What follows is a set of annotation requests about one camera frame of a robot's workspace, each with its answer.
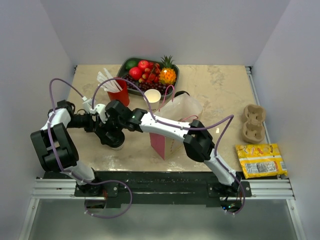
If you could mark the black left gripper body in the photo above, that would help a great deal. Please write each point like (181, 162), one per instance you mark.
(89, 125)

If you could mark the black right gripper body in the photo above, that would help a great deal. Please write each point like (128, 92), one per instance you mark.
(114, 126)

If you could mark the paper bag pink handles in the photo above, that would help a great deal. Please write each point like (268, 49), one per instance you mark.
(182, 108)

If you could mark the black coffee cup lid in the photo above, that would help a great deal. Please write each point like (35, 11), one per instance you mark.
(181, 92)

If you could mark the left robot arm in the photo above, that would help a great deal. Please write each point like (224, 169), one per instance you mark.
(56, 151)

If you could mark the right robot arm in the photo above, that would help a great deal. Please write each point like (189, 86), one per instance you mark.
(197, 141)

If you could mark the red plastic cup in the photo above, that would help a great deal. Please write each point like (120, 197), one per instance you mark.
(123, 95)

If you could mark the dark red grape bunch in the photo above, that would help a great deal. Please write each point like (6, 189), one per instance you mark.
(143, 85)

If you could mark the red apple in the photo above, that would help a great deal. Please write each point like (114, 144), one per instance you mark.
(143, 64)
(136, 73)

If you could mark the dark green fruit tray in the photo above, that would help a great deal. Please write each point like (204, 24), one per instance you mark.
(170, 88)

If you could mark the green lime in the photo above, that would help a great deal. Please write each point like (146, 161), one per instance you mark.
(131, 64)

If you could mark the orange plastic pineapple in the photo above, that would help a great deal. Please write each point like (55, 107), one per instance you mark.
(167, 74)

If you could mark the brown cardboard cup carrier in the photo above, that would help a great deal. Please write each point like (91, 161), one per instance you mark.
(253, 130)

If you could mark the yellow snack bag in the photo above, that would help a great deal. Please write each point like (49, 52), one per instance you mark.
(261, 160)

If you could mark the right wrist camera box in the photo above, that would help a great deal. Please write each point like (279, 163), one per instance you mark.
(100, 110)

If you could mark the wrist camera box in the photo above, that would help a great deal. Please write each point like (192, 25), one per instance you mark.
(87, 105)
(100, 110)

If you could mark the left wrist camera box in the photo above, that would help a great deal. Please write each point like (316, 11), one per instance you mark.
(87, 105)

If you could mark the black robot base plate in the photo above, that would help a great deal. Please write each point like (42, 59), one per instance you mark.
(117, 192)

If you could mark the aluminium frame rail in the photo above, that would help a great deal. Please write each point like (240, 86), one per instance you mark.
(257, 189)

